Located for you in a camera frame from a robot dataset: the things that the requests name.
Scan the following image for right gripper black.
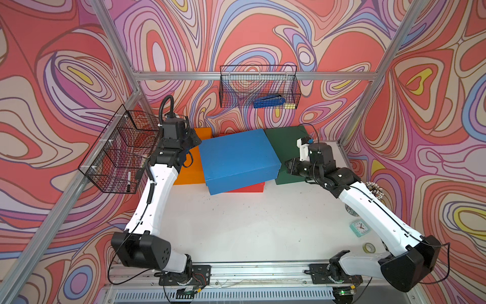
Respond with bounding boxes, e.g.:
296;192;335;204
283;156;321;182

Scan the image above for green shoebox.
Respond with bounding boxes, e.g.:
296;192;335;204
265;125;308;185

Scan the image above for red shoebox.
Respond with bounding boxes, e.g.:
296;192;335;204
227;182;265;193

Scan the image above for blue shoebox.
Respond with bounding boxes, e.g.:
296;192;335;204
199;129;282;195

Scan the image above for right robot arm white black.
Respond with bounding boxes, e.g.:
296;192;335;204
286;137;442;293

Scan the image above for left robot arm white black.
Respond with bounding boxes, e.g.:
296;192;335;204
111;95;201;274

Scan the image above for orange shoebox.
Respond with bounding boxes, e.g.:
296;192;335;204
174;127;212;185

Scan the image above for yellow item in basket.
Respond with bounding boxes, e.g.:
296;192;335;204
283;103;296;110

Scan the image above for blue tool in basket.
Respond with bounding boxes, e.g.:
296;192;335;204
253;94;286;108

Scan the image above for marker pen in basket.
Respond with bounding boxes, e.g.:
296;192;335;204
126;171;132;193

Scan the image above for cup of pencils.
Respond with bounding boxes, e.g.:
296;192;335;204
365;181;384;201

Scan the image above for small teal clock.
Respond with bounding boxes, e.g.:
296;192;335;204
349;219;371;238

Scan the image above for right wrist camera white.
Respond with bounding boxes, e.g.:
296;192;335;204
297;136;313;162

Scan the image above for black wire basket back wall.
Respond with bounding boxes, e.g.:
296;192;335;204
219;63;301;109

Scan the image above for black wire basket wall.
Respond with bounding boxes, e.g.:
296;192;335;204
78;105;159;195
219;63;301;109

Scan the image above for black wire basket left wall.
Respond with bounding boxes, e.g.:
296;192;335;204
78;105;159;195

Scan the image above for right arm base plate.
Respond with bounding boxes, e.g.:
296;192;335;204
303;263;363;286

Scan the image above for aluminium front rail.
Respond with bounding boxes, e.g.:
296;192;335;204
94;260;426;304

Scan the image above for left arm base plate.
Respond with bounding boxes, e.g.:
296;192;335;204
154;264;211;287

